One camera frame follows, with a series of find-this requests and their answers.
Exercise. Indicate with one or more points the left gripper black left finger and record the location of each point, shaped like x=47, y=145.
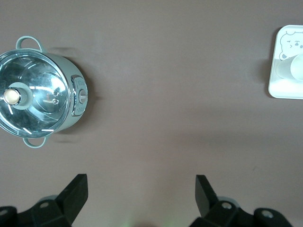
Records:
x=59, y=210

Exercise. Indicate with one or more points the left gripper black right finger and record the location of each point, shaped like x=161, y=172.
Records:
x=213, y=210

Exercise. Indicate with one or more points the white plastic cup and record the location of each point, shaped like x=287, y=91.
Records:
x=297, y=67

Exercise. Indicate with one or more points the white bear print tray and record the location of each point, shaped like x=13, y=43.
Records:
x=284, y=89

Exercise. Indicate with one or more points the glass pot lid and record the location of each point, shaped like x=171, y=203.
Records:
x=42, y=94

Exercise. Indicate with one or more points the brown table mat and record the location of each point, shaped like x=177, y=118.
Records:
x=165, y=94

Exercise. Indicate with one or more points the green electric cooking pot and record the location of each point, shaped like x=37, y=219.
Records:
x=75, y=71

